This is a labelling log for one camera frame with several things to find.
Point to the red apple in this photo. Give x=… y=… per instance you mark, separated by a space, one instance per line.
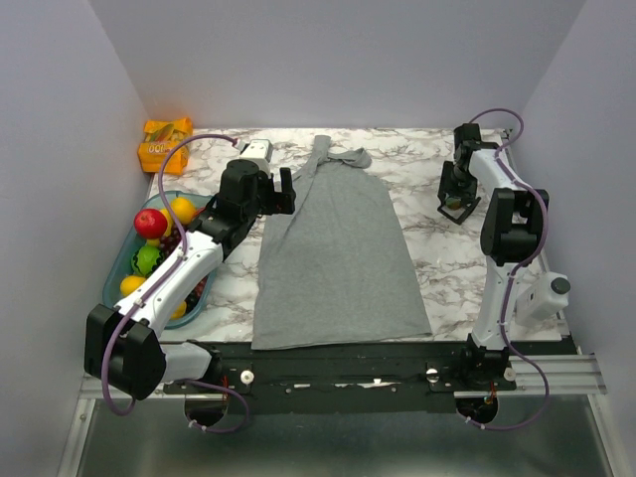
x=150 y=223

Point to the colourful round brooch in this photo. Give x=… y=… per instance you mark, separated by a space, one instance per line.
x=452 y=203

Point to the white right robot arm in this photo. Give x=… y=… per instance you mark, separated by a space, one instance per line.
x=513 y=233

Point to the aluminium rail frame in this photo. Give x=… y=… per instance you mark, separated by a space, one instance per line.
x=549 y=425

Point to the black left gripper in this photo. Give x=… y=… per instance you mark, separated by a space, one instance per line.
x=278 y=204

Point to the dark purple grape bunch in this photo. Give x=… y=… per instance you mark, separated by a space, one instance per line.
x=167 y=245

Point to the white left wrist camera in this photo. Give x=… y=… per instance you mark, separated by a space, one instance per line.
x=258 y=151

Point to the teal plastic fruit tray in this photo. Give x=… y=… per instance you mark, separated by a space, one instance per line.
x=121 y=266

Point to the orange yellow fruit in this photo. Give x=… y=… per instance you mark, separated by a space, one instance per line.
x=180 y=311

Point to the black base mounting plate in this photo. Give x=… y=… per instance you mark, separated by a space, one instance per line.
x=375 y=377

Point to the grey tank top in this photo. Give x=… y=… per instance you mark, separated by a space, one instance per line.
x=338 y=270

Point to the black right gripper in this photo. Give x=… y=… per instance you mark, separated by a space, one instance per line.
x=445 y=187

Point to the black brooch display box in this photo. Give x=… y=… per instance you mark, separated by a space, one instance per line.
x=452 y=215

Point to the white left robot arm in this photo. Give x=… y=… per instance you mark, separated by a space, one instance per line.
x=122 y=343

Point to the yellow lemon under apple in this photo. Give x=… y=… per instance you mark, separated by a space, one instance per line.
x=159 y=242

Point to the orange snack bag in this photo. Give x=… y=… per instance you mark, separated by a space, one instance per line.
x=159 y=139

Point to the white bottle black cap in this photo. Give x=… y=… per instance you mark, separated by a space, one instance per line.
x=544 y=299

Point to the green striped melon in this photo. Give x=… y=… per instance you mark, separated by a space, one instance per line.
x=146 y=260

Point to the yellow pear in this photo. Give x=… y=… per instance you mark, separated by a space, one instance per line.
x=130 y=283

